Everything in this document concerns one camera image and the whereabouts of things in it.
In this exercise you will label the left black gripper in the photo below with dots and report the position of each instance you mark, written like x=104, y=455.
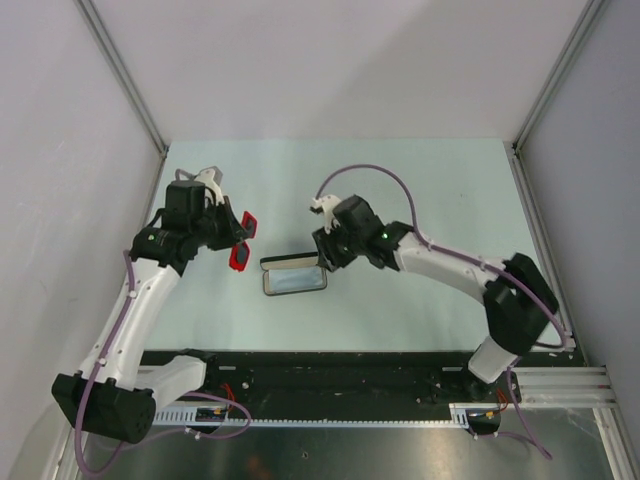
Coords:
x=234, y=232

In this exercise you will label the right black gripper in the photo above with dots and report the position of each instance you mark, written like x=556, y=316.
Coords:
x=327, y=257

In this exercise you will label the red sunglasses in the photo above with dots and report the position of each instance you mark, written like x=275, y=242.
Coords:
x=240, y=253

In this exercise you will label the black glasses case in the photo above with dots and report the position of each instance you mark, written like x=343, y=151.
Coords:
x=290, y=261

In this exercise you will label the blue cleaning cloth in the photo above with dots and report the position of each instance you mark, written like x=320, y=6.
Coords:
x=295, y=280

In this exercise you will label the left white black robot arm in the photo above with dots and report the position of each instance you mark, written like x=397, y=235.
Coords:
x=107, y=396

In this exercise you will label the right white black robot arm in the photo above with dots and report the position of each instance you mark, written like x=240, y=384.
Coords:
x=518, y=302

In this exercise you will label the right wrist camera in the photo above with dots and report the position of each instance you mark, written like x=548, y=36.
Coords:
x=325, y=206

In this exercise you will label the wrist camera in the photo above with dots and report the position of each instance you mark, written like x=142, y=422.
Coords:
x=212, y=178
x=325, y=206

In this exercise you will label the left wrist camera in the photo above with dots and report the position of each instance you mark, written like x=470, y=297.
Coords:
x=212, y=178

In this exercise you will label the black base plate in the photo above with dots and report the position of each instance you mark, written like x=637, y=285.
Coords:
x=360, y=386

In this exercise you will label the white cable duct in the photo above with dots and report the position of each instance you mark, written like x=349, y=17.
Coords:
x=195, y=416

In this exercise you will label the aluminium rail frame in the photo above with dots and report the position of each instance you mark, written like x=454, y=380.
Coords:
x=579, y=387

